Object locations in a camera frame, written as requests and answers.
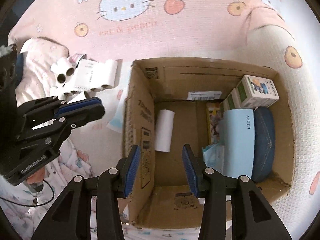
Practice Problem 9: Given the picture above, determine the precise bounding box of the person's left hand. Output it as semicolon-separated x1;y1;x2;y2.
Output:
24;167;46;193

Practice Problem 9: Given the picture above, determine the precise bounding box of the light blue lucky case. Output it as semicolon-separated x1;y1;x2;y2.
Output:
222;109;255;178

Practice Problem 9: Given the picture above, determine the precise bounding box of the pink hello kitty blanket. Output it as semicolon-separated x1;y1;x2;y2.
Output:
8;0;319;239

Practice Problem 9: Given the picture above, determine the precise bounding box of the thin black cable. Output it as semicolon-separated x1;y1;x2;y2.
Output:
0;178;55;208

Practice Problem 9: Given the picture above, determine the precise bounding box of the brown cardboard box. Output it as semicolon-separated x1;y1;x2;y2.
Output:
123;57;295;230

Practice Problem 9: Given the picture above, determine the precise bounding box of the white floral patterned cloth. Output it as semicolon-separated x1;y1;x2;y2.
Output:
1;38;155;239

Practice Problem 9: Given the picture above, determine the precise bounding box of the blue denim pouch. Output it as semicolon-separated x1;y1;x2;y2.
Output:
251;107;276;183

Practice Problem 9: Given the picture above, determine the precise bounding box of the light blue wet wipes pack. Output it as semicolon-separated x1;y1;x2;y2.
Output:
107;89;126;133

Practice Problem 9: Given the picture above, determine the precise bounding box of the white paper roll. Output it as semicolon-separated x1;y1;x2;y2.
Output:
155;109;175;153

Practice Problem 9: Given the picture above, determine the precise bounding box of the light blue tissue pack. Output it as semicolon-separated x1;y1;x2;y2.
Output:
202;142;225;174

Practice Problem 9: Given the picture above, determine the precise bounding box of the white green small carton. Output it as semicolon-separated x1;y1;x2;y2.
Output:
235;75;279;108

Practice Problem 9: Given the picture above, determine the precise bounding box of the colourful anime card pack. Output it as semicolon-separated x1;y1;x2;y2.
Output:
206;102;223;144

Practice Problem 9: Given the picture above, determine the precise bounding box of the white barcode shipping label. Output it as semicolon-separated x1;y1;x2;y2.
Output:
187;91;222;101

